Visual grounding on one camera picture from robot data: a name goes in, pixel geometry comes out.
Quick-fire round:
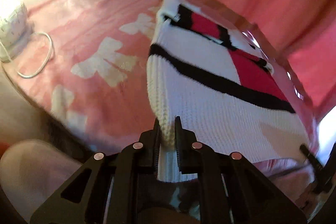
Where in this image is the white red black knit sweater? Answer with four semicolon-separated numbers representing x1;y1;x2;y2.
147;0;311;182

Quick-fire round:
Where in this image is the pink bed blanket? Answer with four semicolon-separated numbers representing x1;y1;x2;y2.
2;0;320;204

